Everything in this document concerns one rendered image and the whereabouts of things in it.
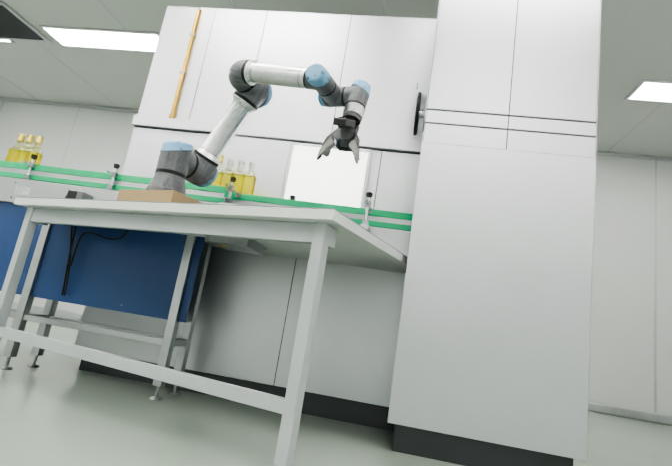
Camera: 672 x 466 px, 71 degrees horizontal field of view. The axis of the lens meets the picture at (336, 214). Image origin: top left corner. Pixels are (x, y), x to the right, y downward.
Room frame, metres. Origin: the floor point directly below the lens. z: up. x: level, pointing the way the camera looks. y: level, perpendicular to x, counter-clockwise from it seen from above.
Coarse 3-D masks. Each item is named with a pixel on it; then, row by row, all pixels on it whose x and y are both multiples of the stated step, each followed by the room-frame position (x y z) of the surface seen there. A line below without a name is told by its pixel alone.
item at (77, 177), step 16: (0, 160) 2.34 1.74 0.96; (16, 176) 2.32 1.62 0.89; (32, 176) 2.31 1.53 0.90; (48, 176) 2.29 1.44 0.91; (64, 176) 2.28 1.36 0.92; (80, 176) 2.26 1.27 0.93; (96, 176) 2.25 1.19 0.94; (128, 176) 2.22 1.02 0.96; (192, 192) 2.16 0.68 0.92; (208, 192) 2.15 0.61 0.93; (224, 192) 2.13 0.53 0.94
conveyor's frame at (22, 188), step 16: (0, 176) 2.32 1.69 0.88; (0, 192) 2.31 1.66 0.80; (16, 192) 2.29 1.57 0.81; (32, 192) 2.28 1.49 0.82; (48, 192) 2.27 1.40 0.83; (64, 192) 2.25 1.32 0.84; (96, 192) 2.22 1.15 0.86; (112, 192) 2.21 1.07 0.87; (384, 240) 2.08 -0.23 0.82; (400, 240) 2.07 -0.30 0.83
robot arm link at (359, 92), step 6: (354, 84) 1.59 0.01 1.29; (360, 84) 1.58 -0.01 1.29; (366, 84) 1.59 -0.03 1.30; (348, 90) 1.59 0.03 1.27; (354, 90) 1.58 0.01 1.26; (360, 90) 1.58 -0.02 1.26; (366, 90) 1.59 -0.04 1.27; (348, 96) 1.60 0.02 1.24; (354, 96) 1.58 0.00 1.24; (360, 96) 1.58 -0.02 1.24; (366, 96) 1.59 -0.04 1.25; (348, 102) 1.60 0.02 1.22; (360, 102) 1.57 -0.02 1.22; (366, 102) 1.60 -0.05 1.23
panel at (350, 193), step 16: (304, 160) 2.34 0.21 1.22; (320, 160) 2.33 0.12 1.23; (336, 160) 2.31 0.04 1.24; (352, 160) 2.30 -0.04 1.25; (288, 176) 2.35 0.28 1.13; (304, 176) 2.34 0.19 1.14; (320, 176) 2.32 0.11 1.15; (336, 176) 2.31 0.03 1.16; (352, 176) 2.29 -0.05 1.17; (288, 192) 2.35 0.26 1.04; (304, 192) 2.33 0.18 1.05; (320, 192) 2.32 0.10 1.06; (336, 192) 2.31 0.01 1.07; (352, 192) 2.29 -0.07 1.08
